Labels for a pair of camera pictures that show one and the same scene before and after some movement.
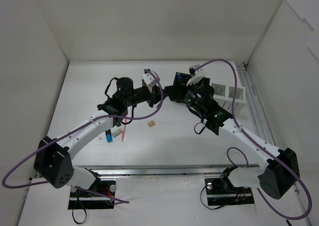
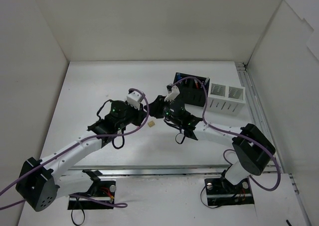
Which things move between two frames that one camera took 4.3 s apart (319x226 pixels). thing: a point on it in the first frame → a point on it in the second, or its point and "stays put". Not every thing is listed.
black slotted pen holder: (180, 80) stays put
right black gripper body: (178, 92) → (159, 107)
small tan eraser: (151, 123) stays put
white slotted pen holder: (224, 94) stays put
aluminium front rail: (158, 170) stays put
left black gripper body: (152, 96) → (138, 115)
